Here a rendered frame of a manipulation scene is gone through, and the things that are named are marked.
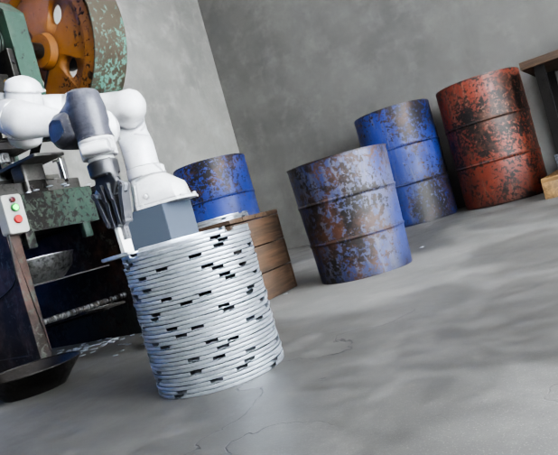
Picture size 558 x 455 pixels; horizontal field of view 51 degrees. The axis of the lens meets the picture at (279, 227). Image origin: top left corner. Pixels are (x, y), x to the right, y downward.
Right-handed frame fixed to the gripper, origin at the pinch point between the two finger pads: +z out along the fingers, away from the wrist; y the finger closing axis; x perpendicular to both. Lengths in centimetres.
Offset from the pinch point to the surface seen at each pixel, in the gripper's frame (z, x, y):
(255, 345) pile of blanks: 29.3, 2.6, -34.2
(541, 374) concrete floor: 36, 12, -91
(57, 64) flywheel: -90, -76, 104
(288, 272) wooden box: 28, -107, 33
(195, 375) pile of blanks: 31.6, 11.3, -23.7
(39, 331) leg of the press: 20, -16, 76
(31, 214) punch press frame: -22, -29, 83
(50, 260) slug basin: -4, -37, 91
